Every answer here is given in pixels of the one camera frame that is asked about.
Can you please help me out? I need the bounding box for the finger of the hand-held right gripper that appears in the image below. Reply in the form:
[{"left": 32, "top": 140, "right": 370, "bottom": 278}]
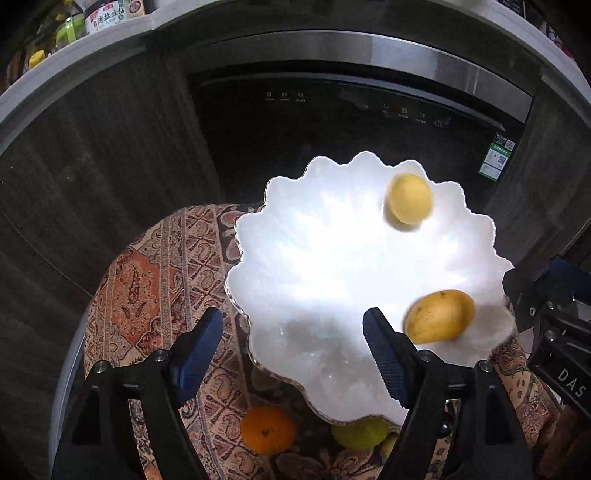
[
  {"left": 502, "top": 267, "right": 552, "bottom": 334},
  {"left": 536, "top": 256, "right": 591, "bottom": 305}
]

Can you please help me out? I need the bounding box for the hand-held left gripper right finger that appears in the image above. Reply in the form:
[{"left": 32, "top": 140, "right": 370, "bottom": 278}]
[{"left": 362, "top": 307, "right": 536, "bottom": 480}]

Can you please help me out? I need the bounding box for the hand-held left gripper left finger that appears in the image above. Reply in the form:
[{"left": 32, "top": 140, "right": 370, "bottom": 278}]
[{"left": 51, "top": 307, "right": 225, "bottom": 480}]

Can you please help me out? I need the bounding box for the yellow mango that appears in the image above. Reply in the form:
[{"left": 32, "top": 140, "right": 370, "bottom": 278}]
[{"left": 404, "top": 289, "right": 476, "bottom": 345}]

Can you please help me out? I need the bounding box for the white scalloped plate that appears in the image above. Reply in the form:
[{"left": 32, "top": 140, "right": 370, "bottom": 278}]
[{"left": 224, "top": 150, "right": 517, "bottom": 424}]

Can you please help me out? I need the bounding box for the yellow pear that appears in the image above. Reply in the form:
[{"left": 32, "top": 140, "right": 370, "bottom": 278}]
[{"left": 385, "top": 173, "right": 435, "bottom": 228}]

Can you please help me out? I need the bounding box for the green round fruit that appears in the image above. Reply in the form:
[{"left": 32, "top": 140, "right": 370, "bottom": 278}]
[{"left": 330, "top": 418, "right": 393, "bottom": 450}]

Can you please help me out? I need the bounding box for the dark wood cabinet door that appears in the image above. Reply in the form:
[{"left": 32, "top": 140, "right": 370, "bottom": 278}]
[
  {"left": 512, "top": 88, "right": 591, "bottom": 278},
  {"left": 0, "top": 60, "right": 222, "bottom": 416}
]

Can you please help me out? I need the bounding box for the patterned paisley tablecloth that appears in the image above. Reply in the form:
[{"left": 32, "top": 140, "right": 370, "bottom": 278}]
[{"left": 83, "top": 203, "right": 561, "bottom": 480}]

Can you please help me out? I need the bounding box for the large orange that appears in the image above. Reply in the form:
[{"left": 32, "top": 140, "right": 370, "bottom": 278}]
[{"left": 240, "top": 406, "right": 296, "bottom": 455}]

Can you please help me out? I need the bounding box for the green white energy sticker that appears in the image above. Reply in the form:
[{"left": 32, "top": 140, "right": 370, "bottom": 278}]
[{"left": 478, "top": 134, "right": 515, "bottom": 178}]

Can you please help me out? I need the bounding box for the black built-in dishwasher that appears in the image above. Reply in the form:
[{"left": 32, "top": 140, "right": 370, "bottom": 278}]
[{"left": 185, "top": 32, "right": 536, "bottom": 259}]

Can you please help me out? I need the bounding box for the grey kitchen counter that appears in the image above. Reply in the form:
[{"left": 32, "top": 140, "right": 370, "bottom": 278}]
[{"left": 0, "top": 0, "right": 591, "bottom": 153}]

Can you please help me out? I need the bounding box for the green-lidded jar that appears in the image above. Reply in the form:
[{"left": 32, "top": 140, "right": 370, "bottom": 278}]
[{"left": 54, "top": 14, "right": 86, "bottom": 54}]

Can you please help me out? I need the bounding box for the large white-label sauce bottle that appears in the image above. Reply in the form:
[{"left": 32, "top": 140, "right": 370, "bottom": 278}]
[{"left": 84, "top": 0, "right": 130, "bottom": 37}]

